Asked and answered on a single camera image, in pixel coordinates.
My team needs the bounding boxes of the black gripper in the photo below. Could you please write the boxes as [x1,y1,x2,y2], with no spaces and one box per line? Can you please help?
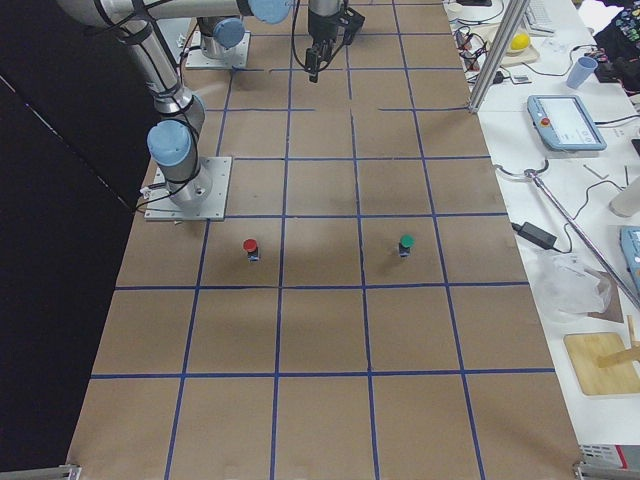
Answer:
[305,12,350,83]

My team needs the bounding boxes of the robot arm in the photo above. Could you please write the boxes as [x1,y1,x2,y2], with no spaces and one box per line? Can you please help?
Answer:
[188,5,364,83]
[58,1,289,213]

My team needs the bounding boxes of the red push button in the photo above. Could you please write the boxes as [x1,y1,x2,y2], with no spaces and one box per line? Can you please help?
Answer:
[242,238,260,262]

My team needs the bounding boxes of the green push button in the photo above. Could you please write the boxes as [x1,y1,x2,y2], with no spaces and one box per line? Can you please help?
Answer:
[398,234,415,258]

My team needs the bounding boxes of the white tray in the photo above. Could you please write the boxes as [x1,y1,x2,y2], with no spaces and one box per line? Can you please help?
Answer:
[471,23,539,67]

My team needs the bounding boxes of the yellow lemon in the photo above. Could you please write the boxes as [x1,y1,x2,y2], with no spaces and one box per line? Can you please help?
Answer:
[507,33,531,55]

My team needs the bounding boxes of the metal walking cane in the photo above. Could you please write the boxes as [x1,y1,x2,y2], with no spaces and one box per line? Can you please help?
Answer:
[494,159,639,309]

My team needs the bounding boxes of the blue teach pendant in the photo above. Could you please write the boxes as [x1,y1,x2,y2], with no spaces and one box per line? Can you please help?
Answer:
[526,95,607,152]

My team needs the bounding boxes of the blue plastic cup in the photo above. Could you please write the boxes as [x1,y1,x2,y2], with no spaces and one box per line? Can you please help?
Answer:
[566,56,598,89]

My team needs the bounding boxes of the black power adapter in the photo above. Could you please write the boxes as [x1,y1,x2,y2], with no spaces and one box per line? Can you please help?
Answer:
[512,222,557,250]

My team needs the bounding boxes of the clear plastic bag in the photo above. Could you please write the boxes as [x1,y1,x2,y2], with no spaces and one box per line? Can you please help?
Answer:
[533,252,624,323]

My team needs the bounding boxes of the wooden cutting board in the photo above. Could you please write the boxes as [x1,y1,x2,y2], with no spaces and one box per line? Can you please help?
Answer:
[564,332,639,396]

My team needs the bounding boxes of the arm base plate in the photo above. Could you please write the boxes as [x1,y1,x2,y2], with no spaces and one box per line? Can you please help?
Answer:
[186,31,251,70]
[143,157,232,221]

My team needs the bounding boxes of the aluminium frame post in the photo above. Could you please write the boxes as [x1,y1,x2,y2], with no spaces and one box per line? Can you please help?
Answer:
[468,0,529,113]

